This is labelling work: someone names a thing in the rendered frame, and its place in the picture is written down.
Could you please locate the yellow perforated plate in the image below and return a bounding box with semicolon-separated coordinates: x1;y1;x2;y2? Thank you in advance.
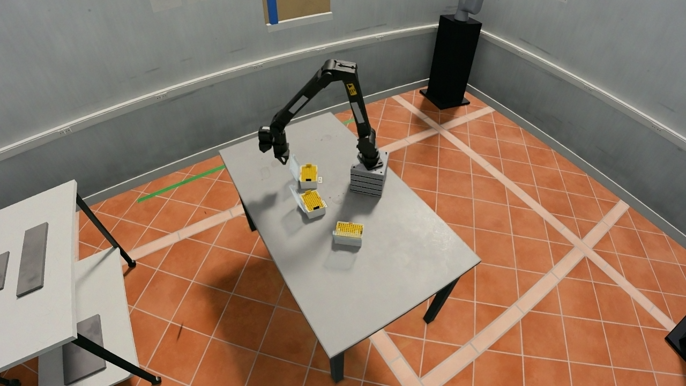
301;190;324;211
336;223;363;234
301;164;316;181

